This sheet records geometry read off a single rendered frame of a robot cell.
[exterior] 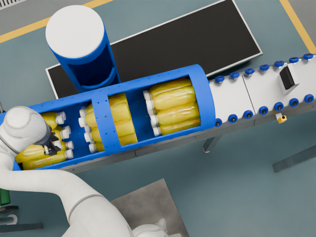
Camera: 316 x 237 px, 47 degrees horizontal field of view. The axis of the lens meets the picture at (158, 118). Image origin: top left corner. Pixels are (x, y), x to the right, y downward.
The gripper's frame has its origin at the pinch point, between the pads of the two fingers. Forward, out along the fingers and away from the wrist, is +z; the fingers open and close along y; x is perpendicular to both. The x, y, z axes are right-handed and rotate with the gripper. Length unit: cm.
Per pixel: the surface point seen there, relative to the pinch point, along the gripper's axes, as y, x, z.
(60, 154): -3.8, -0.3, 6.2
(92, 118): 5.3, -17.7, -4.4
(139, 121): 5.3, -35.9, 18.8
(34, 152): -1.4, 8.7, 0.3
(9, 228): -24, 45, 58
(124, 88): 13.7, -33.2, -6.2
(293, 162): -29, -120, 74
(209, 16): 91, -107, 100
